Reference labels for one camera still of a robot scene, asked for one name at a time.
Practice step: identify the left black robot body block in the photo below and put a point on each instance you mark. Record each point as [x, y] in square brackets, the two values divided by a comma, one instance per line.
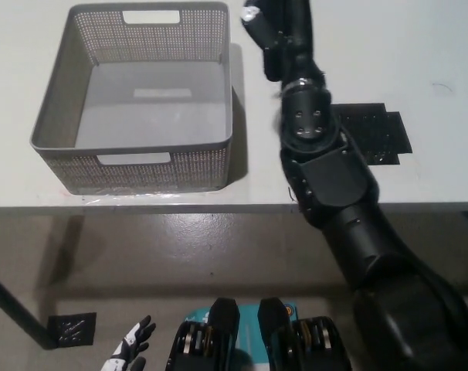
[222, 320]

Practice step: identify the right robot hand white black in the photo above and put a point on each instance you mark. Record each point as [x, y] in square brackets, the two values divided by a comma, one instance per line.
[276, 58]

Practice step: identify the black peg stand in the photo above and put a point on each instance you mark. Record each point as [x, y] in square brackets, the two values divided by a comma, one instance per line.
[388, 131]

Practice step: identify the right black robot body block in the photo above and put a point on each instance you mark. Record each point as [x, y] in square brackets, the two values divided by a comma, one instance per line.
[274, 320]

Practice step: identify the black robot body block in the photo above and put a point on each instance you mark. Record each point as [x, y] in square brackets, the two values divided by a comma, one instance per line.
[274, 320]
[222, 320]

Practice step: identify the grey perforated plastic basket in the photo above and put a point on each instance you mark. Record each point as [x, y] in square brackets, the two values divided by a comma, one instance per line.
[141, 174]

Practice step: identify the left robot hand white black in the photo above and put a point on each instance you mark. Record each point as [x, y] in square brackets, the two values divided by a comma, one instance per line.
[131, 342]

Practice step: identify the black table leg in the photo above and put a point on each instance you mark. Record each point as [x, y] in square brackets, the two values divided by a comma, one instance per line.
[10, 305]

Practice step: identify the clear plastic tape strip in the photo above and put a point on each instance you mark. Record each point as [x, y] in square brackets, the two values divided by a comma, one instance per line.
[141, 195]

